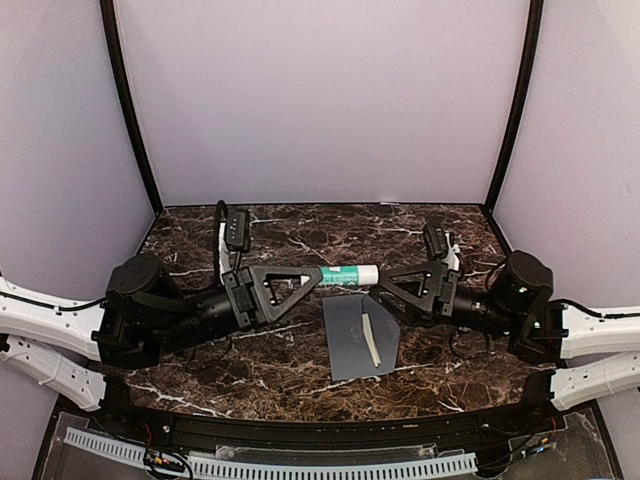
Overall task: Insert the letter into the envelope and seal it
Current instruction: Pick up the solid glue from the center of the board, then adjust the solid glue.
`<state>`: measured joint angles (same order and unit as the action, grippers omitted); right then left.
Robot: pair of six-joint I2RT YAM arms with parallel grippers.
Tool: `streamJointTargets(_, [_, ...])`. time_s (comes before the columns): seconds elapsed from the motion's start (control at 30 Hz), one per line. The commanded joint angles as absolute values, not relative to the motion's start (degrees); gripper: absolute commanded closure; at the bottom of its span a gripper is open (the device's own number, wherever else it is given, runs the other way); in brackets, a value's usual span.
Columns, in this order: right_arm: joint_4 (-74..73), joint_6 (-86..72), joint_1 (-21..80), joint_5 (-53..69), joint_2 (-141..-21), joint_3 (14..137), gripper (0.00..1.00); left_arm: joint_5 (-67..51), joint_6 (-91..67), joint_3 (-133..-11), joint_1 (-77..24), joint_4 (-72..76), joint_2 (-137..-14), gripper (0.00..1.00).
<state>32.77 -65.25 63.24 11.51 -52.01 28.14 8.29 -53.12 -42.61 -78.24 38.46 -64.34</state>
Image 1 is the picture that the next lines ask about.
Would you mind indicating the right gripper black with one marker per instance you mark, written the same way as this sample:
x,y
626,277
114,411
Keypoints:
x,y
440,285

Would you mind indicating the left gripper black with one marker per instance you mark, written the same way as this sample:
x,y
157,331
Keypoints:
x,y
253,295

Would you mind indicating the beige letter paper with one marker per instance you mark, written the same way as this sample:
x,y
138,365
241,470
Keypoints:
x,y
370,340

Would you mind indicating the grey envelope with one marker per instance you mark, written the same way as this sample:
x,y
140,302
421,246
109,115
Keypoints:
x,y
349,356

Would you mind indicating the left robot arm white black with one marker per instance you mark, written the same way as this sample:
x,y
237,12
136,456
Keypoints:
x,y
142,316

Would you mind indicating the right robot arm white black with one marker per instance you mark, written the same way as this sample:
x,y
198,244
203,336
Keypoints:
x,y
588,353

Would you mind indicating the small electronics board with leds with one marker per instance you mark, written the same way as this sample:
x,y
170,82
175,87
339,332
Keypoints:
x,y
158,459

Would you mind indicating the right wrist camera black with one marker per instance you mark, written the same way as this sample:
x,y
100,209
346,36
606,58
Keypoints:
x,y
441,245

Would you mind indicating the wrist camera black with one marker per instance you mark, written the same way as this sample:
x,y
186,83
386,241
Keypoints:
x,y
441,245
232,236

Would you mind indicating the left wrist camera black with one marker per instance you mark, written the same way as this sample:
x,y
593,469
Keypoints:
x,y
232,236

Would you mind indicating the black left frame post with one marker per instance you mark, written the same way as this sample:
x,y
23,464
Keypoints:
x,y
128,109

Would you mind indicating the black frame post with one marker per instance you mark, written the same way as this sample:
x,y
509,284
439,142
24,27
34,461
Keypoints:
x,y
128,109
523,79

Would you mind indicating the black front table rail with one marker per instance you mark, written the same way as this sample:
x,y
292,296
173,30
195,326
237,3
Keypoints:
x,y
480,430

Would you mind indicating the black right frame post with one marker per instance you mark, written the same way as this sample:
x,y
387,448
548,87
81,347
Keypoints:
x,y
523,79

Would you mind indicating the white slotted cable duct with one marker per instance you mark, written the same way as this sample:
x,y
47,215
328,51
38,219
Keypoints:
x,y
252,463

